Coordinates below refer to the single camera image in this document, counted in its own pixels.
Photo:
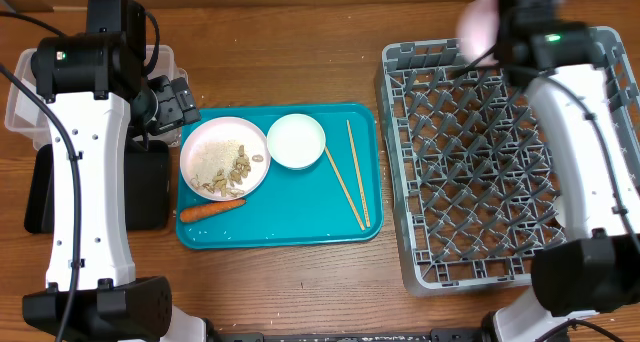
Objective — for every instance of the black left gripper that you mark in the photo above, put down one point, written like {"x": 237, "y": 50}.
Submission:
{"x": 177, "y": 105}

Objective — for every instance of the white bowl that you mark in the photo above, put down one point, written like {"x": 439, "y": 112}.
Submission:
{"x": 296, "y": 141}

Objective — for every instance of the pink bowl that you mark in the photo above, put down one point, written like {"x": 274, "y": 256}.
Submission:
{"x": 477, "y": 28}

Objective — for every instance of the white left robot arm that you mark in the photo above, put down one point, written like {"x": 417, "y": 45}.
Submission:
{"x": 98, "y": 91}

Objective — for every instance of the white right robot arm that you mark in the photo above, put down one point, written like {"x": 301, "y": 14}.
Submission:
{"x": 596, "y": 269}

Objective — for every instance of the grey dishwasher rack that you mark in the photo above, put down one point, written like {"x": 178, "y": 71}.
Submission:
{"x": 475, "y": 193}

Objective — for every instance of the pile of rice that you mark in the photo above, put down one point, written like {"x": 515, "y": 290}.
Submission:
{"x": 211, "y": 157}

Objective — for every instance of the black plastic tray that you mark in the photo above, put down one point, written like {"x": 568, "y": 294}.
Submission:
{"x": 147, "y": 186}

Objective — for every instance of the peanut shells pile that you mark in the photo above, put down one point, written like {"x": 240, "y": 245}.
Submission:
{"x": 227, "y": 185}

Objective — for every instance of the teal plastic tray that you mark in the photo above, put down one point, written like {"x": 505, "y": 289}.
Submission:
{"x": 306, "y": 206}

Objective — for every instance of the orange carrot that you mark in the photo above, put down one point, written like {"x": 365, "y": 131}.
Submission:
{"x": 197, "y": 213}

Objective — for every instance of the clear plastic bin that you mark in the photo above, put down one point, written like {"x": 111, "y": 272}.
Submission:
{"x": 24, "y": 117}

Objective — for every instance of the wooden chopstick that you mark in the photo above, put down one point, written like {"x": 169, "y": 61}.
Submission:
{"x": 344, "y": 189}
{"x": 358, "y": 175}

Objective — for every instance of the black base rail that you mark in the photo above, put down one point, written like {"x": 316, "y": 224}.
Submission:
{"x": 435, "y": 335}

